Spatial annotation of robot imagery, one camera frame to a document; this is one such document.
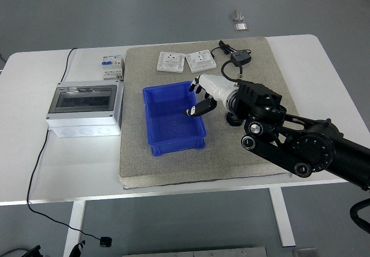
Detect black hex nut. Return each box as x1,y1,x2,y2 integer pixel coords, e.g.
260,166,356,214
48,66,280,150
225,111,245,127

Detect grey cable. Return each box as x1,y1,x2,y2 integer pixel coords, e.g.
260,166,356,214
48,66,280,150
0,248,28,257

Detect thin black cable with plug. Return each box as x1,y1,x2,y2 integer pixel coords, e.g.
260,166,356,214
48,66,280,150
26,47,113,248

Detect grey electrical distribution box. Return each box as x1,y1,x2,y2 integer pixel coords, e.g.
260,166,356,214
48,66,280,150
46,80,125,138

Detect small grey metal plate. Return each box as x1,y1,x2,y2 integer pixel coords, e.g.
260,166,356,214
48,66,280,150
292,247,319,257

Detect long grey metal plate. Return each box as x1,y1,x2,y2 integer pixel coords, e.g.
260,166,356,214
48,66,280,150
123,245,268,257

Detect white wall socket panel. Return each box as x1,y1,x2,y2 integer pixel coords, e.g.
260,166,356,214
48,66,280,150
185,49,217,73
156,51,186,75

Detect black power adapter with cord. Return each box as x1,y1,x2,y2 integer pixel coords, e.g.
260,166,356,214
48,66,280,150
210,39,251,66

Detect metal floor socket open lid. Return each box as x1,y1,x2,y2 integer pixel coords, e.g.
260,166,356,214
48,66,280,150
228,10,245,23

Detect white blue circuit breaker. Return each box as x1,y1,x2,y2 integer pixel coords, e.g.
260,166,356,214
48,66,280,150
101,55,125,81

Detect blue plastic box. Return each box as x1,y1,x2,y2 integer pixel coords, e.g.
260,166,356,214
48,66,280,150
142,80,208,157

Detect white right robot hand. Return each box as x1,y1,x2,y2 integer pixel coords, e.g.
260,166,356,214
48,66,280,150
182,73,236,118

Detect white table leg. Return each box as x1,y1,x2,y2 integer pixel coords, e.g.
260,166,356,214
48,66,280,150
268,186,296,248
63,200,87,257

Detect grey-brown table mat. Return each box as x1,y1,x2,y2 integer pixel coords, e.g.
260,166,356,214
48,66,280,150
118,36,300,186

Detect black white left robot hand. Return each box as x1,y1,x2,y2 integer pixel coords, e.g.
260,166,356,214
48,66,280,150
71,240,87,257

